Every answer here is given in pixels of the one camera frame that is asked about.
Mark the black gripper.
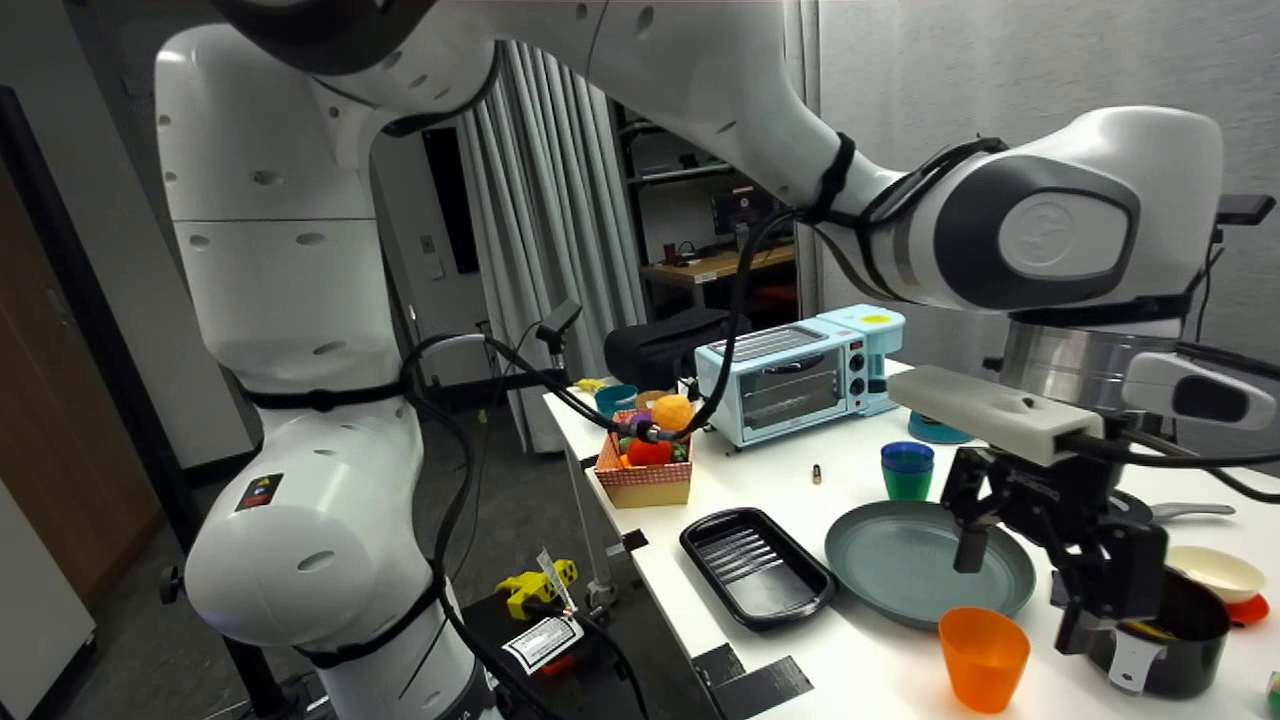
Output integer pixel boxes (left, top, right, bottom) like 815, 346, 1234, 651
948, 453, 1173, 655

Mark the black pot grey handle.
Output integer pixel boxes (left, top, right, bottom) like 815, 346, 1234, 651
1066, 563, 1238, 705

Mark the grey round plate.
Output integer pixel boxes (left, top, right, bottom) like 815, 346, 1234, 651
822, 498, 1041, 630

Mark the green plastic cup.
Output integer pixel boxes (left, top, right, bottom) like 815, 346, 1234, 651
886, 473, 937, 507

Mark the blue plastic cup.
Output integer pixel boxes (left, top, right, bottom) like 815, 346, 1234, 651
880, 439, 939, 483

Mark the teal toy kettle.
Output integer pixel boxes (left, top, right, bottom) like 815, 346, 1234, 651
907, 408, 978, 447

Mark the cream plastic bowl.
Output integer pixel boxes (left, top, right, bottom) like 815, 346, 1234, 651
1162, 542, 1269, 606

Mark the black ridged grill tray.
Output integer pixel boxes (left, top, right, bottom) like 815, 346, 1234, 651
676, 502, 839, 630

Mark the black tape strip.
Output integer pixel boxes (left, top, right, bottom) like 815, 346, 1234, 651
693, 642, 751, 692
718, 655, 815, 720

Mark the light blue toaster oven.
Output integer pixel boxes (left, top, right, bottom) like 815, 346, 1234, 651
693, 305, 907, 453

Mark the orange plush fruit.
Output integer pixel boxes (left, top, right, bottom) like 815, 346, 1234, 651
647, 391, 699, 445

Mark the red checkered fruit basket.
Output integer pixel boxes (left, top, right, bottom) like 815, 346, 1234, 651
592, 425, 696, 512

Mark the black fabric bag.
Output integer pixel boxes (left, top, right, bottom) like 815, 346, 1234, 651
602, 309, 740, 391

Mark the small teal bowl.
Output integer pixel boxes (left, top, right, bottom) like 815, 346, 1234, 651
592, 378, 644, 421

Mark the white labelled black box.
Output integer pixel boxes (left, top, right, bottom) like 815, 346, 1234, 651
501, 612, 592, 678

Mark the yellow toy figure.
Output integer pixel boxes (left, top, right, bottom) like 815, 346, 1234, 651
492, 554, 586, 622

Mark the dark storage shelf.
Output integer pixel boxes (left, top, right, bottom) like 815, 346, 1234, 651
613, 102, 803, 323

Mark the white pleated curtain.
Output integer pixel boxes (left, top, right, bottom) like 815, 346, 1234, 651
452, 45, 653, 457

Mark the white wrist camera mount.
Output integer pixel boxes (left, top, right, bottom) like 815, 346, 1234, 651
890, 365, 1113, 468

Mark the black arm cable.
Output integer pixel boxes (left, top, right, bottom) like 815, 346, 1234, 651
397, 129, 1018, 445

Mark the black stereo camera bar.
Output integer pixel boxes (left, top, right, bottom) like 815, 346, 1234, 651
1217, 193, 1280, 227

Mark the grey wall curtain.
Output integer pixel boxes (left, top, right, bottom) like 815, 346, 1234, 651
813, 0, 1280, 335

